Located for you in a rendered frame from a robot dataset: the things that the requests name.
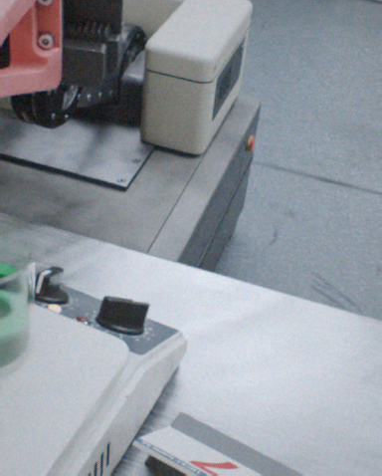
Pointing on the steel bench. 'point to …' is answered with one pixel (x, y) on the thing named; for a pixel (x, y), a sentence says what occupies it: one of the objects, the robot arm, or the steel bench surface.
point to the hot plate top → (55, 392)
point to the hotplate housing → (123, 410)
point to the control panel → (156, 334)
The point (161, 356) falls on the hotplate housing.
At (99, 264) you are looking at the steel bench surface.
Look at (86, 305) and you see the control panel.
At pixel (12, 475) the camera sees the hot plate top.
